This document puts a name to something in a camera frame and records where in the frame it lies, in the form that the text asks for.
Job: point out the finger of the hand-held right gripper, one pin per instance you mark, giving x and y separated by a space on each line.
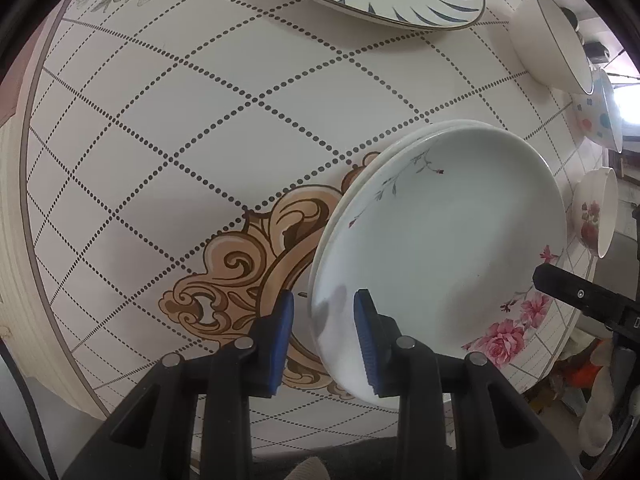
575 292

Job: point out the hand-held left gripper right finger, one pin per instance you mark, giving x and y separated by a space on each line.
367 345

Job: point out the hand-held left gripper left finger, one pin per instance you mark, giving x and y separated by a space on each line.
280 345

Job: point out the white bowl with red flowers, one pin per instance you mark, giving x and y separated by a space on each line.
587 210

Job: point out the white plate with floral sprig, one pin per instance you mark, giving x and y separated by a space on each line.
450 235

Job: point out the polka dot bowl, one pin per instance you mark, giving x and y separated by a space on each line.
592 115

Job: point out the white bowl with dark rim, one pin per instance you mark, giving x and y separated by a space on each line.
535 40

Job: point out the person's right forearm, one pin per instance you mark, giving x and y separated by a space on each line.
597 410

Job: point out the orange cloth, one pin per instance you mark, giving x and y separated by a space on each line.
580 375

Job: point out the printed checked tablecloth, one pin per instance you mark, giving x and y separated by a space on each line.
175 85

